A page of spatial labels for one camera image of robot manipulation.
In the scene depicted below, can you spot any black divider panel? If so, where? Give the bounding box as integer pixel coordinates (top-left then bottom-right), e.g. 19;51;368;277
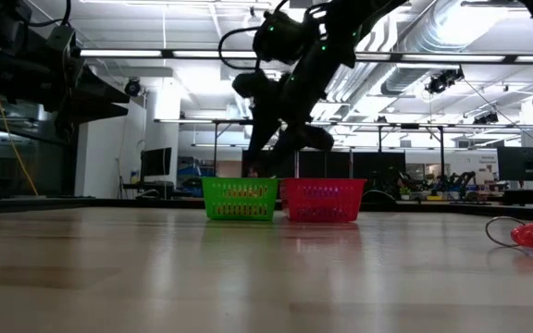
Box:
325;149;353;179
353;151;407;186
297;149;326;179
242;149;296;179

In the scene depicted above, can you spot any yellow cable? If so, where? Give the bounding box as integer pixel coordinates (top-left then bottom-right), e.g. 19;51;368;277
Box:
0;93;40;196

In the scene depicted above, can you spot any silver ceiling air duct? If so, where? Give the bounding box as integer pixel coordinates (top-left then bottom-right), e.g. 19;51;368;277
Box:
379;0;527;97

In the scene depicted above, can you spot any black metal frame rig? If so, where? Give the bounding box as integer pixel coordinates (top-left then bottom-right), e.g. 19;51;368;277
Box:
210;117;448;181

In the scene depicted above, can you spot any black desk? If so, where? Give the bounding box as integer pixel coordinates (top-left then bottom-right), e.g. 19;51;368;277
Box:
121;180;176;201

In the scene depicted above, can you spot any green plastic basket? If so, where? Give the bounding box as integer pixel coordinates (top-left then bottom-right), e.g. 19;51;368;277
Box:
201;177;279;222

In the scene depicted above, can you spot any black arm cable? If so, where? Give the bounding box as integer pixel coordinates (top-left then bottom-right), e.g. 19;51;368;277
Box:
217;26;264;71
25;0;74;29

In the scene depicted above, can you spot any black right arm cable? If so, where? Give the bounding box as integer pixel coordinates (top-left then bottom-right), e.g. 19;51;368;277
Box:
217;26;264;71

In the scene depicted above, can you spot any black ceiling camera rig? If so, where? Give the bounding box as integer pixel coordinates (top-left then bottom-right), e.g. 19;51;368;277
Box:
425;68;465;95

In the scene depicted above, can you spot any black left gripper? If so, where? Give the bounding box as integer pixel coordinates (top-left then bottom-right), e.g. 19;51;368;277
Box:
43;55;131;140

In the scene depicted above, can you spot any black computer monitor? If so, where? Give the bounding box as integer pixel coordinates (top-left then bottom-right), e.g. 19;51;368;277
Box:
139;146;173;178
496;146;533;182

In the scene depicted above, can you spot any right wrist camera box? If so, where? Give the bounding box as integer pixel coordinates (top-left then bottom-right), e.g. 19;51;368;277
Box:
231;71;275;101

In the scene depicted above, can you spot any black ceiling spotlight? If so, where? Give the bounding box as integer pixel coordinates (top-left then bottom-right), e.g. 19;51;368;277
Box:
123;77;143;98

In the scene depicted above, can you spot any red plastic basket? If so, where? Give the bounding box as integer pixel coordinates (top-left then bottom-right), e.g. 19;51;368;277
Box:
279;178;368;224

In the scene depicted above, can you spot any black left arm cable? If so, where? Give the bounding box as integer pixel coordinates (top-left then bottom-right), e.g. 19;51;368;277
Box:
25;0;74;29

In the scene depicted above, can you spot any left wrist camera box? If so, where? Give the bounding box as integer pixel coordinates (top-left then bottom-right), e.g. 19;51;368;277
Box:
45;23;77;57

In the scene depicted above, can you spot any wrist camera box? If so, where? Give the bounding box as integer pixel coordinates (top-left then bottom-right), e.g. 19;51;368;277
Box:
45;23;77;57
231;71;275;101

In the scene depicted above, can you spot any small black ceiling camera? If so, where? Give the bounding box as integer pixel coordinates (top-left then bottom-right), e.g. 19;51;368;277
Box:
472;111;501;126

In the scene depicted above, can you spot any black table edge rail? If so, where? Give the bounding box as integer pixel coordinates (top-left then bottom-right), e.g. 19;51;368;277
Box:
0;197;533;219

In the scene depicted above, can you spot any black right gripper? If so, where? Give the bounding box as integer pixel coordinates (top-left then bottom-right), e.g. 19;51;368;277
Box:
245;72;336;179

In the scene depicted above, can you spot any black office chair back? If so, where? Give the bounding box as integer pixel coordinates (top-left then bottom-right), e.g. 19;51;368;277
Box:
362;188;400;210

